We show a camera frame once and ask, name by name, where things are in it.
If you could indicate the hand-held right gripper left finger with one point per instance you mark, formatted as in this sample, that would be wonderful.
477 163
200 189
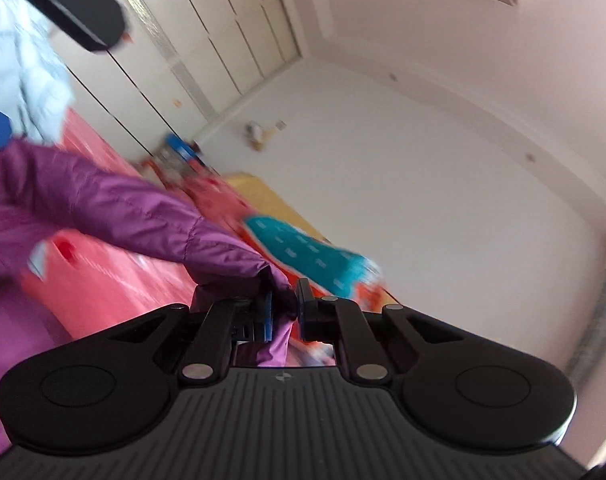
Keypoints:
268 315

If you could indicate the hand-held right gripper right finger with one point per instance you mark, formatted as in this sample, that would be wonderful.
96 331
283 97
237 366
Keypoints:
304 310

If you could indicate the purple down jacket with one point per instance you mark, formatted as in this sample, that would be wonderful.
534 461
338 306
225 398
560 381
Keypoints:
108 200

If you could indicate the teal and orange quilt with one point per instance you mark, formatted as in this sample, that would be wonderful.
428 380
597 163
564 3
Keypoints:
308 255

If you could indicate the yellow headboard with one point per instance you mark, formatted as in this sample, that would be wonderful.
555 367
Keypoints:
268 195

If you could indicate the pink crumpled quilt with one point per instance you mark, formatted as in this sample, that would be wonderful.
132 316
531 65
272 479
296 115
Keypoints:
218 205

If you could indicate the white wardrobe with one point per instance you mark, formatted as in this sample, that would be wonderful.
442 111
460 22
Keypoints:
208 35

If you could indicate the pink heart print blanket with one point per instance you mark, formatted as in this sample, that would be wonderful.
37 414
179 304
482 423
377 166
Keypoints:
108 280

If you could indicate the grey checked curtain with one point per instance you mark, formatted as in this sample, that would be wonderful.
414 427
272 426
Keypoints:
598 320

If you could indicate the small wall ornament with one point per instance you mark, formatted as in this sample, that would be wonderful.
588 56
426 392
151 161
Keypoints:
257 136

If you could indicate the small wall socket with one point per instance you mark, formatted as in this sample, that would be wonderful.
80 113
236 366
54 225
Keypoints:
282 125

